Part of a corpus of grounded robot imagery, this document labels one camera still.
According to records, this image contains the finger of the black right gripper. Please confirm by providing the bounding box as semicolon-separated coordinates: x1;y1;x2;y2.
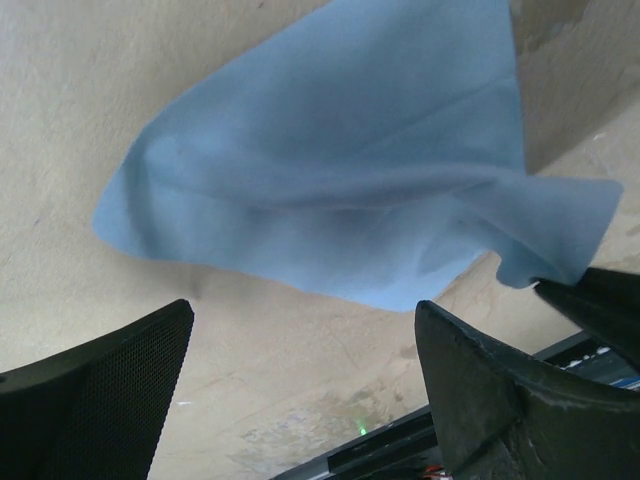
534;268;639;370

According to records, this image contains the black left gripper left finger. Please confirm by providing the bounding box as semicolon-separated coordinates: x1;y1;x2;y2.
1;300;194;480

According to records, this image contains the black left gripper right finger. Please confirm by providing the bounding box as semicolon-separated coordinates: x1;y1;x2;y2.
415;301;639;479

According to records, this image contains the blue cleaning cloth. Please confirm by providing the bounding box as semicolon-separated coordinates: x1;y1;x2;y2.
93;1;622;311

